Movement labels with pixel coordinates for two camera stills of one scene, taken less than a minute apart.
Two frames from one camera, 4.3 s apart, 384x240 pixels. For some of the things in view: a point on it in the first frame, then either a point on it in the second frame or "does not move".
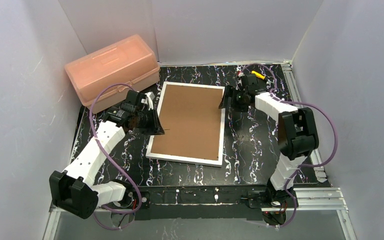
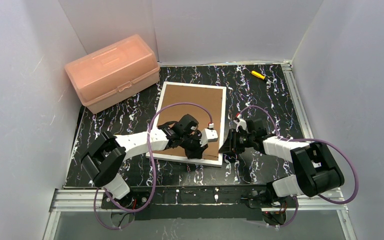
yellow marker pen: (258, 75) does not move
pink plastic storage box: (130, 61) does not move
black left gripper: (151, 120) to (194, 145)
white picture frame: (193, 124) does not move
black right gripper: (230, 97) to (237, 143)
